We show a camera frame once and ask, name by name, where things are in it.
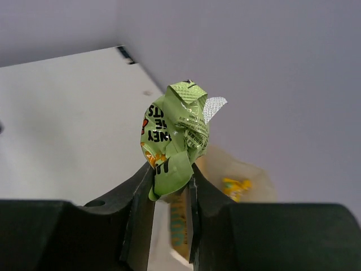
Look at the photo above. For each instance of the yellow candy packet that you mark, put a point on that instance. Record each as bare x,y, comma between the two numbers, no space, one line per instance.
236,190

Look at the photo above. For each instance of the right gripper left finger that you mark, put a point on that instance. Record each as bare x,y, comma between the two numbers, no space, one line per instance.
111,232

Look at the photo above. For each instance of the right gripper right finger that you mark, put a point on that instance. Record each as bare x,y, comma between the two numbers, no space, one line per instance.
268,236

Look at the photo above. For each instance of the green snack packet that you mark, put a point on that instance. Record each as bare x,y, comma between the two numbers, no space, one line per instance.
175,133

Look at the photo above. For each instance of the cream paper bag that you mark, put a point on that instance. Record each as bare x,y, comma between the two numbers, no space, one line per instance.
215,165

